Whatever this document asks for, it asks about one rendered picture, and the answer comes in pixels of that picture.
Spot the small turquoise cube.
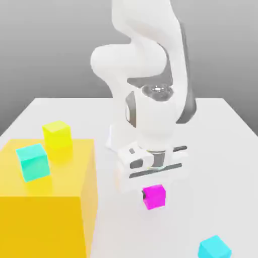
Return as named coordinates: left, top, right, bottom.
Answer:
left=15, top=143, right=51, bottom=183

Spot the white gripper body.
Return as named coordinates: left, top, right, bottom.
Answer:
left=116, top=162, right=189, bottom=195

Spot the small yellow cube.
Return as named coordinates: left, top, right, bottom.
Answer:
left=42, top=120, right=74, bottom=157

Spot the small magenta cube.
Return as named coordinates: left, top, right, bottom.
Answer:
left=141, top=184, right=166, bottom=211

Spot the large orange box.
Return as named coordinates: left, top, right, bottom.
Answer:
left=0, top=138, right=99, bottom=258

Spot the small cyan cube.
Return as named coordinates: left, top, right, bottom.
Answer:
left=198, top=234, right=232, bottom=258

